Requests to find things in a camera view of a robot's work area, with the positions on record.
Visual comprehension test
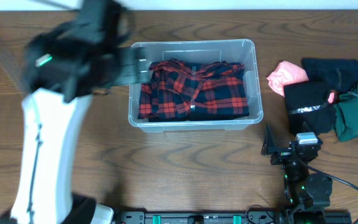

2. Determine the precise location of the black garment with grey stripe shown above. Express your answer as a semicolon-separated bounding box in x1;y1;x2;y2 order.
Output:
284;81;336;136

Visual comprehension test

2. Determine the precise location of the red plaid flannel shirt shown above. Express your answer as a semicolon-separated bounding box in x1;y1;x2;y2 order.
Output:
137;58;249;119

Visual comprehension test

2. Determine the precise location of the pink garment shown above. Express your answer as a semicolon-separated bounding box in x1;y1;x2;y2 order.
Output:
266;60;337;105

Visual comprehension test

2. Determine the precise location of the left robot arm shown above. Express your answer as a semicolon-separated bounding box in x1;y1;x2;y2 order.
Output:
0;1;149;223

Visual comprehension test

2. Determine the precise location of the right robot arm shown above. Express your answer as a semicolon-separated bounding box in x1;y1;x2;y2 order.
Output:
261;125;333;224

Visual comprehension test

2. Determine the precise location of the clear plastic storage container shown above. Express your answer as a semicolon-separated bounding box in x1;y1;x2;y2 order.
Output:
128;39;264;133

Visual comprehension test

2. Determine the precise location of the dark green folded garment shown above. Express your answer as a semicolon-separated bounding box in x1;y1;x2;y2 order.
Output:
333;85;358;142

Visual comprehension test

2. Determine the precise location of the dark navy folded garment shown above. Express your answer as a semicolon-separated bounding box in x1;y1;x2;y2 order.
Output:
301;58;358;93

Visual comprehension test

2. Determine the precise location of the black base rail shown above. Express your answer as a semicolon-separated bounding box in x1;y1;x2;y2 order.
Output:
116;210;352;224

